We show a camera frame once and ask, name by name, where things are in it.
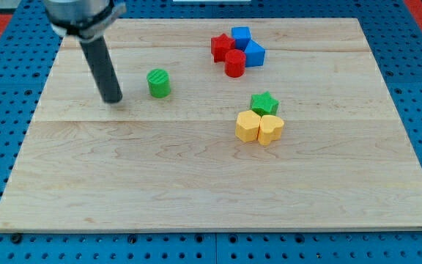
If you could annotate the green star block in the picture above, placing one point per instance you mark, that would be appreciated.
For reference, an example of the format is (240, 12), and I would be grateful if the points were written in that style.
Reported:
(264, 104)

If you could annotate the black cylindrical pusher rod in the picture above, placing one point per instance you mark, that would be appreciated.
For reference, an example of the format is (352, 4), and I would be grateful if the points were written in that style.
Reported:
(99, 62)

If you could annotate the green cylinder block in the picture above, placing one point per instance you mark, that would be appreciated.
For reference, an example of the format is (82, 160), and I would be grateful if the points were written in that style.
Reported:
(158, 83)

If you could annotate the blue triangle block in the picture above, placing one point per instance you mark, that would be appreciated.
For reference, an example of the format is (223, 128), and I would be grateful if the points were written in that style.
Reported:
(255, 54)

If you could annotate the light wooden board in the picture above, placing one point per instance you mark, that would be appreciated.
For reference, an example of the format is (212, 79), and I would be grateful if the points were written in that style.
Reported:
(174, 164)

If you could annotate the yellow heart block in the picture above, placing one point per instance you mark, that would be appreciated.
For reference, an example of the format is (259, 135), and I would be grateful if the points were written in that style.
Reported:
(270, 129)

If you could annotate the yellow hexagon block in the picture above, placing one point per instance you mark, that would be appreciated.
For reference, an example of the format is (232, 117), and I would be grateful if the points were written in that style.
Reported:
(247, 126)

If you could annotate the red star block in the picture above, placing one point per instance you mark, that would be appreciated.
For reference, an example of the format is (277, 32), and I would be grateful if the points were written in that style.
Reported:
(220, 45)

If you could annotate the red cylinder block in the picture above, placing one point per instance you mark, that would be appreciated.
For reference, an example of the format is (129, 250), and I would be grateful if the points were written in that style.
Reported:
(235, 63)

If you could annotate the blue cube block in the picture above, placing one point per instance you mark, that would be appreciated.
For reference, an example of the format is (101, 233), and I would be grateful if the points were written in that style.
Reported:
(242, 36)

